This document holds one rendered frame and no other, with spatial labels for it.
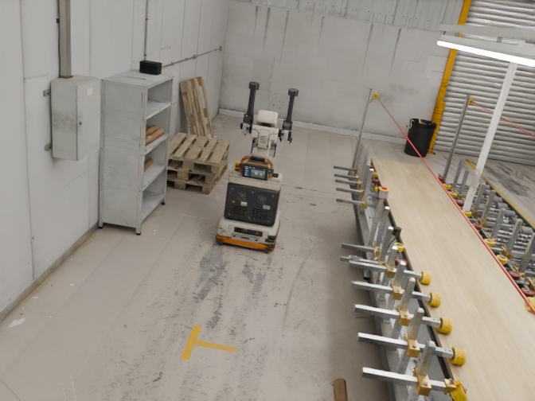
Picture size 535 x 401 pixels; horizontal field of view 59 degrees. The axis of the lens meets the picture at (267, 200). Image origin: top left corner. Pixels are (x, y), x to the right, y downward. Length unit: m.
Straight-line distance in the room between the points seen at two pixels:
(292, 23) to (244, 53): 1.21
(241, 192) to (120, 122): 1.36
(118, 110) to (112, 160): 0.51
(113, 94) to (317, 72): 6.66
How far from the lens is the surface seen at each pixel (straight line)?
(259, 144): 4.99
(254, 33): 10.78
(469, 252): 3.89
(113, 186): 5.02
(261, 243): 4.93
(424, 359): 2.29
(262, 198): 4.82
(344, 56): 10.73
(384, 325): 3.06
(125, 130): 4.79
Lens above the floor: 2.37
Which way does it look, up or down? 22 degrees down
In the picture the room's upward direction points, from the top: 9 degrees clockwise
